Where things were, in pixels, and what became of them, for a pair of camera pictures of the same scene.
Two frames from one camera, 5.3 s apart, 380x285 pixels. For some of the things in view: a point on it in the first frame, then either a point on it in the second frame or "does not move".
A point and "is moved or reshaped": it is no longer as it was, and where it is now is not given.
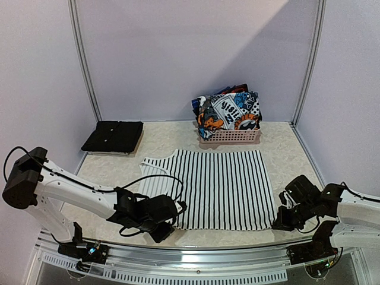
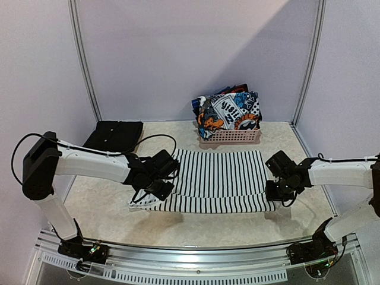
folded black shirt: x=115 y=136 does not move
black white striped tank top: x=222 y=190 is moved or reshaped
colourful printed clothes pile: x=234 y=108 does not move
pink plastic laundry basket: x=232 y=136 does not move
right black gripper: x=282 y=218 → x=273 y=193
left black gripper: x=161 y=236 → x=163 y=194
